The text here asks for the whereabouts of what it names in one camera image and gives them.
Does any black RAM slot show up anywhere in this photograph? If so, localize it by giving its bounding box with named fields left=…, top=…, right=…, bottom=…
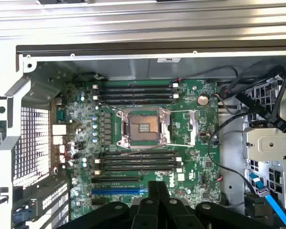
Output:
left=99, top=89, right=179, bottom=94
left=92, top=94, right=180, bottom=100
left=94, top=156, right=183, bottom=162
left=99, top=99, right=178, bottom=105
left=99, top=151, right=177, bottom=157
left=94, top=167, right=183, bottom=173
left=99, top=162, right=183, bottom=167
left=92, top=83, right=180, bottom=90

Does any blue expansion slot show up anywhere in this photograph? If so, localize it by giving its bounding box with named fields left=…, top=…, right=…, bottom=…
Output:
left=91, top=187, right=149, bottom=196

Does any long black expansion slot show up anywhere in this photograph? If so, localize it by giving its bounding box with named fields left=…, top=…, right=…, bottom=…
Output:
left=91, top=176, right=141, bottom=184

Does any green motherboard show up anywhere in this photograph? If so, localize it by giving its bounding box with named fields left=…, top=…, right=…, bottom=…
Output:
left=66, top=80, right=221, bottom=220

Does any thin metal locking lever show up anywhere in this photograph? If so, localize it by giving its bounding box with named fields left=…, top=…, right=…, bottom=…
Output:
left=131, top=142, right=196, bottom=154
left=169, top=109, right=198, bottom=114

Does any CPU socket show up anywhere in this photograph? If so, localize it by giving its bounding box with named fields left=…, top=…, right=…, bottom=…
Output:
left=116, top=107, right=172, bottom=149

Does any round coin battery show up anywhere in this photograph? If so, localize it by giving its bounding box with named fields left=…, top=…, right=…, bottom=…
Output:
left=196, top=94, right=209, bottom=106

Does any grey metal disk bay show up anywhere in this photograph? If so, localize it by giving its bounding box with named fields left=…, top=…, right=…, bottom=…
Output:
left=243, top=78, right=286, bottom=215

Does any blue card retention clip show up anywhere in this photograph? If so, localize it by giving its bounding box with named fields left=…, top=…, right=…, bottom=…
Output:
left=13, top=207, right=37, bottom=223

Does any black disk power connector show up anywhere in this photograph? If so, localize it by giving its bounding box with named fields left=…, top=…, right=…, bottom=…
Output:
left=235, top=92, right=286, bottom=134

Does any open PC case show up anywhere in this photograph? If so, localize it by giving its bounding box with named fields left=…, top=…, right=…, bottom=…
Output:
left=0, top=39, right=286, bottom=229

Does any white case label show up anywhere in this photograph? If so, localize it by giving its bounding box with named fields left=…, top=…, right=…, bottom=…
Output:
left=157, top=57, right=182, bottom=63

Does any long curved black wire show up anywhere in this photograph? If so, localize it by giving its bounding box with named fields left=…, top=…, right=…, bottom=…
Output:
left=206, top=112, right=256, bottom=198

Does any blue flat disk wire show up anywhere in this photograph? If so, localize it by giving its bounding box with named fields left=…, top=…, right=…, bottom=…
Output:
left=248, top=173, right=286, bottom=229

